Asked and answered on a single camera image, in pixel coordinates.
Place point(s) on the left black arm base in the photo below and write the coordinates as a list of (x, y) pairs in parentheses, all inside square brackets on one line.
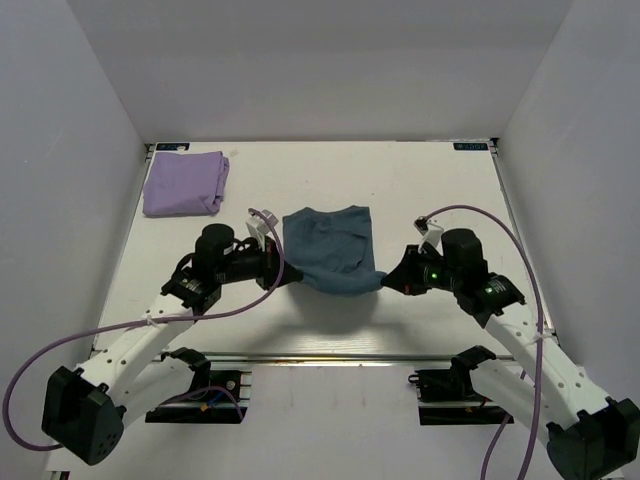
[(217, 394)]

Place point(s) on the left blue table sticker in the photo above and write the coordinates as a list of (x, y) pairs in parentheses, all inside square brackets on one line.
[(172, 146)]

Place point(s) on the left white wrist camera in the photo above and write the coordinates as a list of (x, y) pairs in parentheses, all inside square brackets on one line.
[(260, 224)]

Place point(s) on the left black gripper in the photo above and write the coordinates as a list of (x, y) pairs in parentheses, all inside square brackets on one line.
[(268, 263)]

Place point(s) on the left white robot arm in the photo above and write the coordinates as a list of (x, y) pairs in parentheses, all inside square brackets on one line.
[(87, 409)]

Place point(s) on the folded lavender t-shirt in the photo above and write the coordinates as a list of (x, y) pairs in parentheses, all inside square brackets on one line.
[(185, 184)]

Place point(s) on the blue table sticker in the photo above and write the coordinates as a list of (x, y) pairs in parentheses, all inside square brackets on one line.
[(470, 146), (172, 146)]

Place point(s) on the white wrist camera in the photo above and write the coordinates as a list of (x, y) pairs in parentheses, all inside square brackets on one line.
[(260, 224), (430, 231)]

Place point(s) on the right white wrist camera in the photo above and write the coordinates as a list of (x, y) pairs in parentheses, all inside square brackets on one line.
[(430, 231)]

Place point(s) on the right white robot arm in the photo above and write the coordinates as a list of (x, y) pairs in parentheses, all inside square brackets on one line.
[(587, 434)]

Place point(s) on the right blue table sticker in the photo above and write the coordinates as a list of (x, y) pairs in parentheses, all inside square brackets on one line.
[(470, 146)]

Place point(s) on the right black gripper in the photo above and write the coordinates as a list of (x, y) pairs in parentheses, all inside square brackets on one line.
[(405, 277)]

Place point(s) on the dark teal t-shirt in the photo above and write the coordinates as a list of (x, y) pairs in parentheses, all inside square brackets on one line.
[(333, 250)]

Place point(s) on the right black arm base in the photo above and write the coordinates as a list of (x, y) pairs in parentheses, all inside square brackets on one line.
[(446, 396)]

